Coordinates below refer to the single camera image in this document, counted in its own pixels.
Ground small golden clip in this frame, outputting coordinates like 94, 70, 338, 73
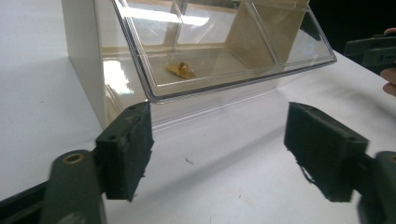
165, 61, 197, 79

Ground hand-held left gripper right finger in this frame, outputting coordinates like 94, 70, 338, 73
283, 101, 370, 203

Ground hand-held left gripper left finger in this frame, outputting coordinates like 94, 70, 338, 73
94, 101, 155, 203

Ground clear divided plastic drawer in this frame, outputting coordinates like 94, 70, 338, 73
111, 0, 338, 105

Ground clear acrylic drawer cabinet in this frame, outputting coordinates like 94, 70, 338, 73
60, 0, 312, 130

